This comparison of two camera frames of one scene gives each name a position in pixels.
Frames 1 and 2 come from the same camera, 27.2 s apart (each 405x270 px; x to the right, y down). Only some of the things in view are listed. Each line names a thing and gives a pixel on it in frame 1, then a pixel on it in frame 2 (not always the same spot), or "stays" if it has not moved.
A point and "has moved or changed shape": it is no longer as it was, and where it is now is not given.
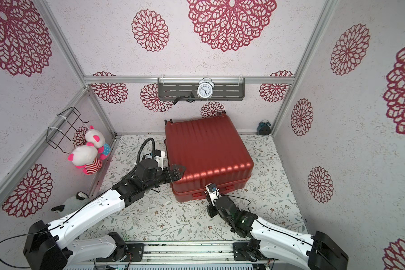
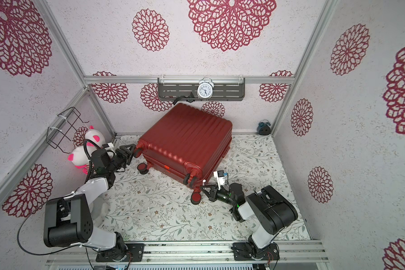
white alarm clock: (205, 88) stays
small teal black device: (264, 128) stays
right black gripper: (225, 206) to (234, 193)
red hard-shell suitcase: (212, 151) has moved or changed shape
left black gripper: (170, 174) to (122, 148)
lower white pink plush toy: (84, 156) stays
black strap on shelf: (189, 98) stays
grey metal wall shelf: (225, 89) stays
